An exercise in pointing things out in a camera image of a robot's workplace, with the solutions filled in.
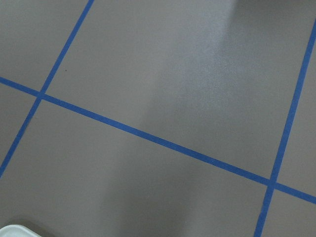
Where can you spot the cream rabbit tray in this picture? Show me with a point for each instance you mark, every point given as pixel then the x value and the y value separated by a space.
pixel 16 231

